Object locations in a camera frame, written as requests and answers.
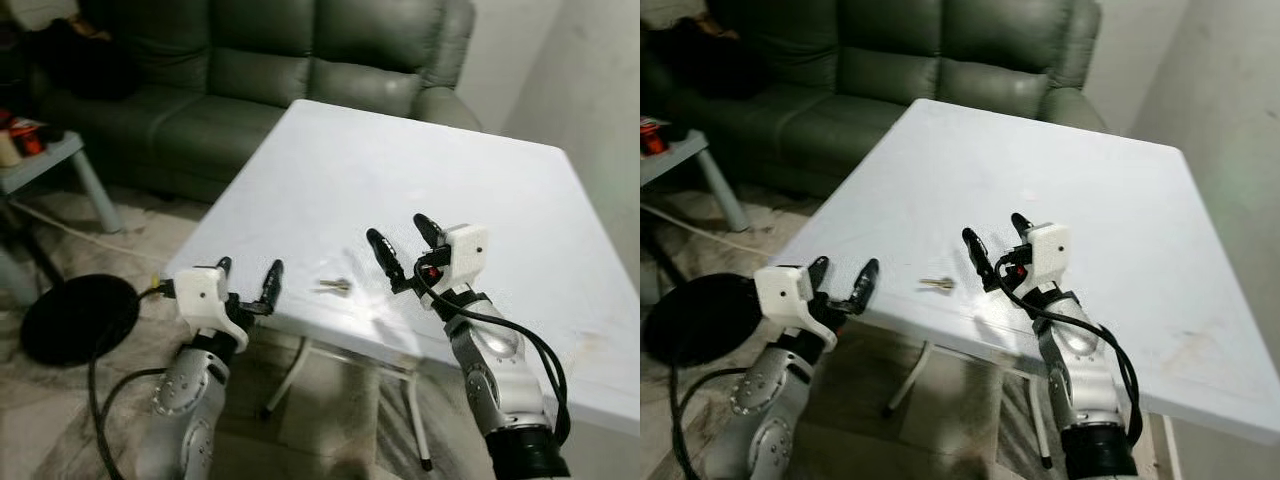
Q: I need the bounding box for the black round stand base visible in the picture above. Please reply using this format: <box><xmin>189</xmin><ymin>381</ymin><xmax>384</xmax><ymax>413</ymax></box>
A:
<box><xmin>0</xmin><ymin>195</ymin><xmax>142</xmax><ymax>367</ymax></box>
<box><xmin>640</xmin><ymin>272</ymin><xmax>766</xmax><ymax>367</ymax></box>

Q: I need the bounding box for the grey side table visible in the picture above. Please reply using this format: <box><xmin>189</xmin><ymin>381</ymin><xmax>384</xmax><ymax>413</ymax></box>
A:
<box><xmin>640</xmin><ymin>128</ymin><xmax>751</xmax><ymax>233</ymax></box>
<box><xmin>0</xmin><ymin>128</ymin><xmax>127</xmax><ymax>307</ymax></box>

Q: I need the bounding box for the dark green leather sofa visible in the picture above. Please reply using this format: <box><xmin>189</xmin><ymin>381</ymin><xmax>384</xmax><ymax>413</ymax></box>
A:
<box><xmin>640</xmin><ymin>0</ymin><xmax>1109</xmax><ymax>201</ymax></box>
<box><xmin>30</xmin><ymin>0</ymin><xmax>483</xmax><ymax>206</ymax></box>

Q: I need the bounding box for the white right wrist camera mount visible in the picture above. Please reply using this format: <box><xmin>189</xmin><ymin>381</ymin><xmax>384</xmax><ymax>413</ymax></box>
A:
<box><xmin>1022</xmin><ymin>222</ymin><xmax>1073</xmax><ymax>291</ymax></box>
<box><xmin>430</xmin><ymin>223</ymin><xmax>491</xmax><ymax>296</ymax></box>

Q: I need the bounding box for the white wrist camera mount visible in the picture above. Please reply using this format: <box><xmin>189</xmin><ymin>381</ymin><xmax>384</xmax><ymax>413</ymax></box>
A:
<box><xmin>1022</xmin><ymin>222</ymin><xmax>1073</xmax><ymax>291</ymax></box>
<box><xmin>752</xmin><ymin>264</ymin><xmax>841</xmax><ymax>351</ymax></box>
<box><xmin>174</xmin><ymin>265</ymin><xmax>256</xmax><ymax>353</ymax></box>
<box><xmin>430</xmin><ymin>223</ymin><xmax>491</xmax><ymax>296</ymax></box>

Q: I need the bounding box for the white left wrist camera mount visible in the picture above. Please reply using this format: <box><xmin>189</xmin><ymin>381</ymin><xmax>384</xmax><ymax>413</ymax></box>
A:
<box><xmin>752</xmin><ymin>264</ymin><xmax>841</xmax><ymax>351</ymax></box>
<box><xmin>174</xmin><ymin>265</ymin><xmax>256</xmax><ymax>353</ymax></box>

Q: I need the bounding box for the white floor cable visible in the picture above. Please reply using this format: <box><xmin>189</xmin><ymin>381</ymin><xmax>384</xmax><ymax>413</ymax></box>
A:
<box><xmin>640</xmin><ymin>202</ymin><xmax>781</xmax><ymax>259</ymax></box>
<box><xmin>8</xmin><ymin>198</ymin><xmax>176</xmax><ymax>266</ymax></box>

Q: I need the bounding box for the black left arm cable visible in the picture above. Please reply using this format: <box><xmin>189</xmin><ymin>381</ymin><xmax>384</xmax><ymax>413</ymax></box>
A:
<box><xmin>98</xmin><ymin>367</ymin><xmax>169</xmax><ymax>471</ymax></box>
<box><xmin>668</xmin><ymin>295</ymin><xmax>756</xmax><ymax>480</ymax></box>
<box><xmin>678</xmin><ymin>395</ymin><xmax>739</xmax><ymax>471</ymax></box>
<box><xmin>88</xmin><ymin>285</ymin><xmax>179</xmax><ymax>480</ymax></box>

